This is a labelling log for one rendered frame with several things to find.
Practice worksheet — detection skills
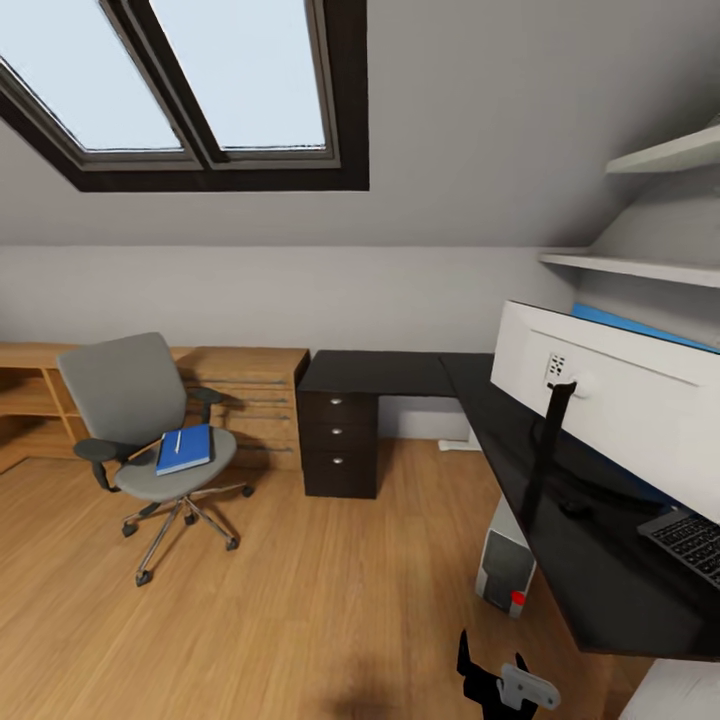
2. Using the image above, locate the swivel chair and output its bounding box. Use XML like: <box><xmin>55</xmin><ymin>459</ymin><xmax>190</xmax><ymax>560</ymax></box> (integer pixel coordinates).
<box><xmin>56</xmin><ymin>331</ymin><xmax>253</xmax><ymax>586</ymax></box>

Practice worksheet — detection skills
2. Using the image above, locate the keyboard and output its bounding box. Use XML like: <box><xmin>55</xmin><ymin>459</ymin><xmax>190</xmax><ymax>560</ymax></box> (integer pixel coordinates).
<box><xmin>637</xmin><ymin>503</ymin><xmax>720</xmax><ymax>590</ymax></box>

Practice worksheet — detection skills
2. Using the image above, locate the folder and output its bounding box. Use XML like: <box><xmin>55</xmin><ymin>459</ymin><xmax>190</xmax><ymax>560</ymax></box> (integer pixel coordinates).
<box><xmin>156</xmin><ymin>424</ymin><xmax>210</xmax><ymax>476</ymax></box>

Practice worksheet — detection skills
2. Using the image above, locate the monitor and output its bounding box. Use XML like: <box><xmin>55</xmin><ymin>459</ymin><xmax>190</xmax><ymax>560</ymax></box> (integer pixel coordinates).
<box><xmin>490</xmin><ymin>300</ymin><xmax>720</xmax><ymax>524</ymax></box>

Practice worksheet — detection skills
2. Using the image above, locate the mouse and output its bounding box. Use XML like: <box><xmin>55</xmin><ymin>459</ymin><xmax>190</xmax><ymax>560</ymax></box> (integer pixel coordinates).
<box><xmin>561</xmin><ymin>495</ymin><xmax>595</xmax><ymax>515</ymax></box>

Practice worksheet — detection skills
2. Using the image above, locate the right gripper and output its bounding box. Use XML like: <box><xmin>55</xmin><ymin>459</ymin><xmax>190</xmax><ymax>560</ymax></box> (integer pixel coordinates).
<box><xmin>457</xmin><ymin>630</ymin><xmax>537</xmax><ymax>720</ymax></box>

